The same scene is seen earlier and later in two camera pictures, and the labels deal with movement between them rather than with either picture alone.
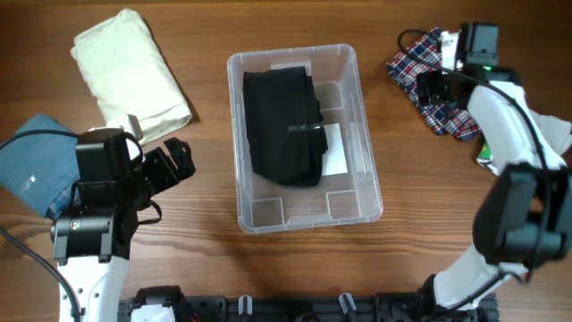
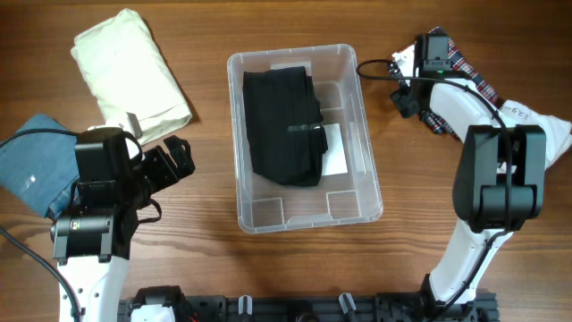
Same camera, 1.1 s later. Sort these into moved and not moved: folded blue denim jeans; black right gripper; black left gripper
Moved: black right gripper
Not moved: folded blue denim jeans; black left gripper
